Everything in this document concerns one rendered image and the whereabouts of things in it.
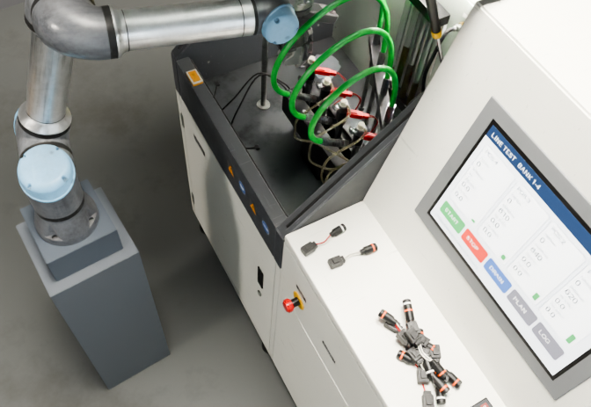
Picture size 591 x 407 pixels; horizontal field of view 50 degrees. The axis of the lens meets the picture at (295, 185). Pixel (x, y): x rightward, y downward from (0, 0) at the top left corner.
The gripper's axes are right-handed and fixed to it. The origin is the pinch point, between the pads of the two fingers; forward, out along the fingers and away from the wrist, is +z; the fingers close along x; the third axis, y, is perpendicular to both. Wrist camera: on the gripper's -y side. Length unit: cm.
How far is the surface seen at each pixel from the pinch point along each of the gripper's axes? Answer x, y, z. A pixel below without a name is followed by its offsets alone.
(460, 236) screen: 61, -4, -4
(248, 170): 12.9, 20.6, 18.2
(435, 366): 78, 10, 11
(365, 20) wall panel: -15.6, -31.7, 11.1
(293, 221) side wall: 33.4, 18.9, 14.5
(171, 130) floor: -81, 13, 113
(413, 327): 69, 9, 12
